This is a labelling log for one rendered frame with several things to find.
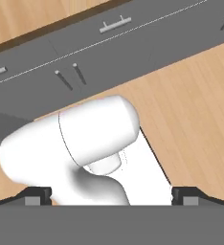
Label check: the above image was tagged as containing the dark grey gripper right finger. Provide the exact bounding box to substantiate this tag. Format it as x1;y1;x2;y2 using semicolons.
170;186;224;207

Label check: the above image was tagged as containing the wide grey drawer front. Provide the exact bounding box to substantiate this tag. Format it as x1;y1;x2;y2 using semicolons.
50;0;208;62

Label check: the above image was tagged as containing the grey cupboard door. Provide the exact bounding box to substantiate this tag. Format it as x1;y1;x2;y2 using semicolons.
66;23;160;102
0;56;86;123
146;0;224;73

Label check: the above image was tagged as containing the dark grey cabinet panel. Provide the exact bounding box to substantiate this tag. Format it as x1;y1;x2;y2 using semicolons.
0;108;35;151

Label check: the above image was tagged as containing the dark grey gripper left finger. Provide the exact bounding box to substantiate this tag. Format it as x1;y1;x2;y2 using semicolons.
0;186;53;207

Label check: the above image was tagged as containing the white rounded bulky object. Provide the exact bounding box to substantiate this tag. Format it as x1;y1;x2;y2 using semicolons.
0;95;174;207

